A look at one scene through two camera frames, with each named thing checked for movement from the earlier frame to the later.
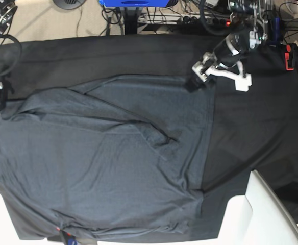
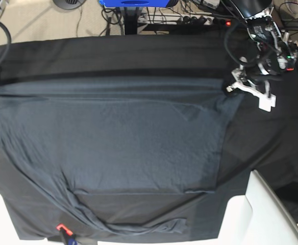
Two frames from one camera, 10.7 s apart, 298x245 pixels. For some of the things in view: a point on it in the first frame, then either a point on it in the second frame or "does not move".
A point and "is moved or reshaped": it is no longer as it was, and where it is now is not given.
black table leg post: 130,19 does not move
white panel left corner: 0,228 does not move
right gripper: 226,53 -> 273,65
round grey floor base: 69,4 does not move
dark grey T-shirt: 118,154 is moved or reshaped
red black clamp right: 290,55 does not move
